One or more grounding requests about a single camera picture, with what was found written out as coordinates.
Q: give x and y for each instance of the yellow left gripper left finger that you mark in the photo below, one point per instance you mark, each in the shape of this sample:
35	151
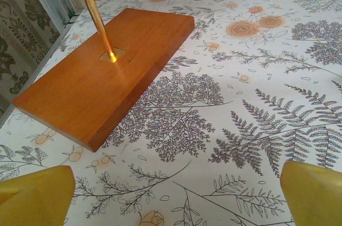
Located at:
34	196

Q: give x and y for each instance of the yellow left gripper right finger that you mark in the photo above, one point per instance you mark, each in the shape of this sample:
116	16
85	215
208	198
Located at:
315	199

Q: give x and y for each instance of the wooden base board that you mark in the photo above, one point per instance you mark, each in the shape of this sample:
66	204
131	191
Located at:
93	89

